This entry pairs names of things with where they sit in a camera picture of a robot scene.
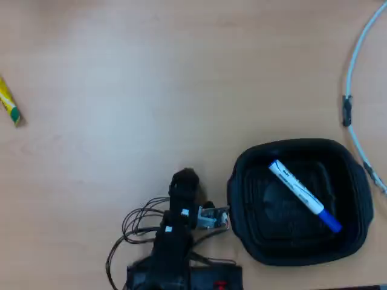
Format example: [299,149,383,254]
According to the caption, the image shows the thin dark servo wires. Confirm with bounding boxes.
[105,196,172,290]

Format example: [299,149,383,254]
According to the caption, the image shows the small camera circuit board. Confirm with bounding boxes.
[196,205,231,231]

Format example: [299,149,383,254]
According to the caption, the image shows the blue white marker pen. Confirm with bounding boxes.
[268,159,343,234]

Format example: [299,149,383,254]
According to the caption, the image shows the yellow green tube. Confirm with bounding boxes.
[0,77,24,127]

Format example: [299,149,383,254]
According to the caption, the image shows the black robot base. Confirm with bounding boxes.
[126,262,244,290]

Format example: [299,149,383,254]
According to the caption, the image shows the black cable clip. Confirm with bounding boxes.
[342,94,354,127]

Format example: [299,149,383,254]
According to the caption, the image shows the black plastic bowl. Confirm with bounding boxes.
[226,138,373,267]

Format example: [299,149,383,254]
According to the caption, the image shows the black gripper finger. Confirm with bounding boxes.
[169,167,200,190]
[195,184,216,210]

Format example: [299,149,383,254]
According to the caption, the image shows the white cable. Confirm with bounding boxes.
[343,2,387,195]

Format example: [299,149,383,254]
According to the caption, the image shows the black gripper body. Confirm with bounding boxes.
[167,184,200,227]

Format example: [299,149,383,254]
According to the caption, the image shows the black camera cable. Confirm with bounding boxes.
[190,228,237,266]

